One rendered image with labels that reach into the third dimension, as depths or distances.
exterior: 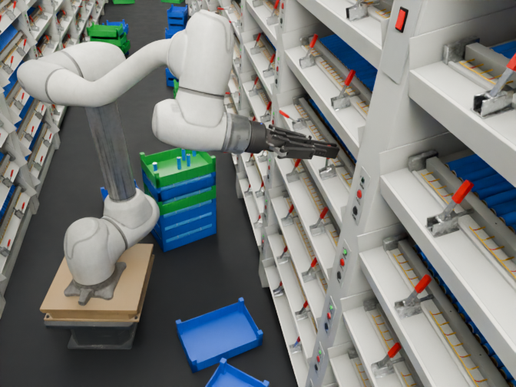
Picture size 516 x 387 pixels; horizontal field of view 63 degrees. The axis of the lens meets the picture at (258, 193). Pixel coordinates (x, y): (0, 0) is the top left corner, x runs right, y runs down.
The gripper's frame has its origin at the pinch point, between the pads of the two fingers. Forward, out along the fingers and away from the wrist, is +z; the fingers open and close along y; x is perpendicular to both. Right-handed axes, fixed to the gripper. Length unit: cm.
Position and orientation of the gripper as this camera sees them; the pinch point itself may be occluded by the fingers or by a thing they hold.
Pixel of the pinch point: (323, 149)
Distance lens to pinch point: 105.6
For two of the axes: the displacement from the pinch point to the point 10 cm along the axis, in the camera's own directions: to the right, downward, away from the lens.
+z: 9.4, 1.2, 3.3
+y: 2.0, 5.9, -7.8
